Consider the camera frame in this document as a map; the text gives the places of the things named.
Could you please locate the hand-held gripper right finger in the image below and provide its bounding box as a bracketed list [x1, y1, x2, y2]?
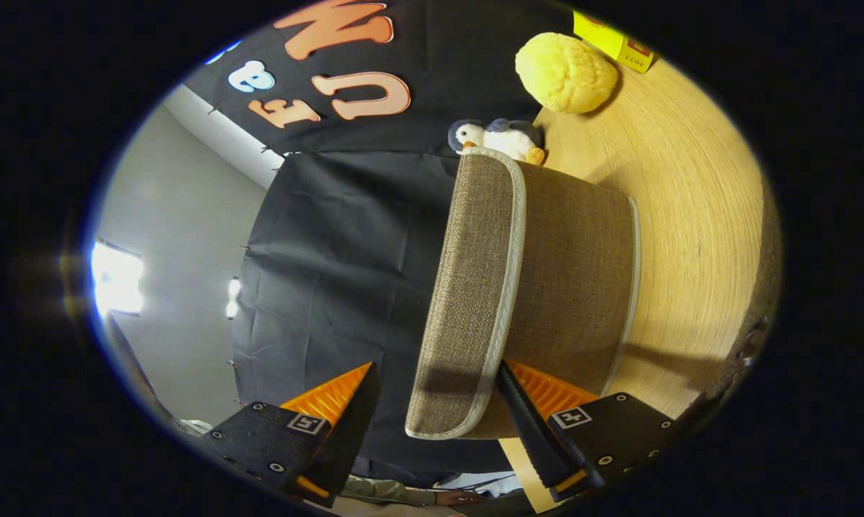
[496, 359, 680, 503]

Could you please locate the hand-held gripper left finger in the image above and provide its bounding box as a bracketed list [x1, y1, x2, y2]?
[202, 362, 382, 508]

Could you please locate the brown fabric storage box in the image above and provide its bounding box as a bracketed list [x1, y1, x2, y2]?
[405, 147, 642, 441]

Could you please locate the person's grey-green sleeve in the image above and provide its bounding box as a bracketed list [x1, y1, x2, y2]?
[338, 474, 440, 508]

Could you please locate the bright ceiling light panel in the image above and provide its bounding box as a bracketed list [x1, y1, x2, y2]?
[90, 241, 145, 317]

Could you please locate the penguin plush toy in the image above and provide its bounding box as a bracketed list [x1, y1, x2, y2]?
[447, 118, 547, 167]

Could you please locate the yellow round plush bun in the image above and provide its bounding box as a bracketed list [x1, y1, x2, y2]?
[515, 32, 619, 114]

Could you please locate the yellow book with red circle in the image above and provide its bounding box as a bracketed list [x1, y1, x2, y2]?
[572, 10, 659, 74]

